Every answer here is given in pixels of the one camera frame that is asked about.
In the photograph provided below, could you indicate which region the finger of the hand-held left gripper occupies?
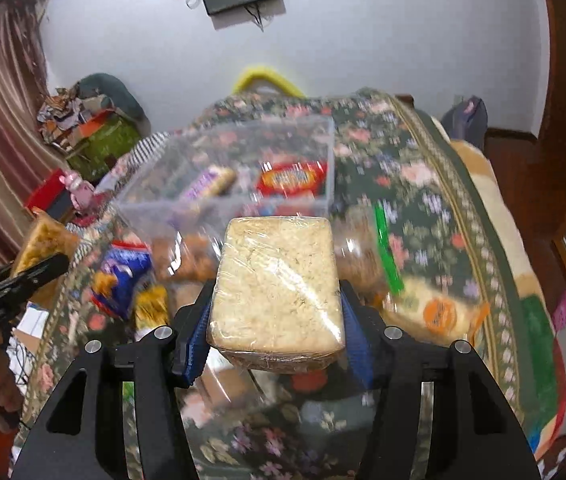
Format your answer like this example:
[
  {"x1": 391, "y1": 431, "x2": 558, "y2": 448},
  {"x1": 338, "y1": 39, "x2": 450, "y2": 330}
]
[{"x1": 0, "y1": 253, "x2": 70, "y2": 337}]

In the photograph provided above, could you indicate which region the yellow snack packet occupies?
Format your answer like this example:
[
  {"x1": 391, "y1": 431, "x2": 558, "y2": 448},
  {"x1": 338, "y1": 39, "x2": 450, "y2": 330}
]
[{"x1": 134, "y1": 285, "x2": 170, "y2": 333}]

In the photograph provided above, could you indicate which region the clear bag with green zipper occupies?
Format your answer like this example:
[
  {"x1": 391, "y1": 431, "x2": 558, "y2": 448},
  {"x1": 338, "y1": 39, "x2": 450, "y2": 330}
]
[{"x1": 330, "y1": 202, "x2": 406, "y2": 301}]

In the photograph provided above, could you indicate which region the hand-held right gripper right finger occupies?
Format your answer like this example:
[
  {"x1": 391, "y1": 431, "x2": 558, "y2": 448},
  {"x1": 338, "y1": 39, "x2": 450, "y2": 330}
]
[{"x1": 339, "y1": 280, "x2": 541, "y2": 480}]

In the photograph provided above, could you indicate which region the beige rice cake block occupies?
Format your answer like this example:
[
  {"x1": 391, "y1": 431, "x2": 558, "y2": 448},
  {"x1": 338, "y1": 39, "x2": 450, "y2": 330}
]
[{"x1": 207, "y1": 216, "x2": 347, "y2": 373}]

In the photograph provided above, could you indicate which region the yellow plastic hanger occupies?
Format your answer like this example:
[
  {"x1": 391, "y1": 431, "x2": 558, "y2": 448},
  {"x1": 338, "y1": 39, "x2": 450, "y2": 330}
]
[{"x1": 232, "y1": 65, "x2": 306, "y2": 98}]

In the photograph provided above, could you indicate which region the orange label snack packet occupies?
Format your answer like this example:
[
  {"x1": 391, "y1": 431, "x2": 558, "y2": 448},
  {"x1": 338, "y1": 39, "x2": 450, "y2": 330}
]
[{"x1": 380, "y1": 280, "x2": 491, "y2": 347}]

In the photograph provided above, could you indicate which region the red biscuit packet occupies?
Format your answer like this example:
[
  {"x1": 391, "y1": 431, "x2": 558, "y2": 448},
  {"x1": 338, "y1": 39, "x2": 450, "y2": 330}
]
[{"x1": 256, "y1": 160, "x2": 328, "y2": 196}]

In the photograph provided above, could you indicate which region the dark backpack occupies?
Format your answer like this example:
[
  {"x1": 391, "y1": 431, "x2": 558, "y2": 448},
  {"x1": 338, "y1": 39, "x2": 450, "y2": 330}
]
[{"x1": 440, "y1": 95, "x2": 489, "y2": 153}]

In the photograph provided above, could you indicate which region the blue snack packet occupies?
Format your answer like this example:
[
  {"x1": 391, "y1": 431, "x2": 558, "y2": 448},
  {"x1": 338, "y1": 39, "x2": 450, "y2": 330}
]
[{"x1": 91, "y1": 241, "x2": 154, "y2": 319}]

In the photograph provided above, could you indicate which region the clear bag of brown snacks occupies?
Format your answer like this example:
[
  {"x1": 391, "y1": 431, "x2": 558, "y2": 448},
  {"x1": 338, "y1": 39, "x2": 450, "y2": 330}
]
[{"x1": 155, "y1": 232, "x2": 224, "y2": 283}]

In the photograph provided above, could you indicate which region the pink toy figure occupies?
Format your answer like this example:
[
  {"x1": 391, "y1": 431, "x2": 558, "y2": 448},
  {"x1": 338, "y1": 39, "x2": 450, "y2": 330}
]
[{"x1": 64, "y1": 170, "x2": 96, "y2": 213}]

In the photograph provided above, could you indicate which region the clear bag of yellow crackers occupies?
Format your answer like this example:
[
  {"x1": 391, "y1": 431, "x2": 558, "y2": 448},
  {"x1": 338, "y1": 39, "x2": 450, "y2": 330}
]
[{"x1": 11, "y1": 212, "x2": 81, "y2": 306}]

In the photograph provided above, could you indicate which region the clear plastic container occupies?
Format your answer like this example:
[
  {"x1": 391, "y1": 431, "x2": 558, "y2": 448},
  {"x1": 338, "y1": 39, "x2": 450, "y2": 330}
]
[{"x1": 114, "y1": 115, "x2": 336, "y2": 241}]

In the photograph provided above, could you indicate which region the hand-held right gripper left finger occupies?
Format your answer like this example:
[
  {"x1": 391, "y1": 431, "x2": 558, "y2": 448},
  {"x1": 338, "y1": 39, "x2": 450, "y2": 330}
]
[{"x1": 11, "y1": 281, "x2": 215, "y2": 480}]

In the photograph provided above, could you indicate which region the purple candy bar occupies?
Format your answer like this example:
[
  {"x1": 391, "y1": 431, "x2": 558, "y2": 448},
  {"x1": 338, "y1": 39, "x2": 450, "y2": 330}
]
[{"x1": 181, "y1": 165, "x2": 238, "y2": 201}]

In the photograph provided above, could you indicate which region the green box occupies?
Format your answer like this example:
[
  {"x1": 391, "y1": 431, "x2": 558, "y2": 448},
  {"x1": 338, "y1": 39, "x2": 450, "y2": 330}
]
[{"x1": 65, "y1": 112, "x2": 144, "y2": 178}]

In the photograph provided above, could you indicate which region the pile of clothes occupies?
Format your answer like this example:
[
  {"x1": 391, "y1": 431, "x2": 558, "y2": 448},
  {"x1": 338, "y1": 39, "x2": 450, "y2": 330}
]
[{"x1": 37, "y1": 73, "x2": 151, "y2": 148}]

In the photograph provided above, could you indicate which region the red box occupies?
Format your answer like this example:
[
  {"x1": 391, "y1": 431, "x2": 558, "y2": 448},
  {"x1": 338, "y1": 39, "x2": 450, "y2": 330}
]
[{"x1": 24, "y1": 168, "x2": 76, "y2": 221}]

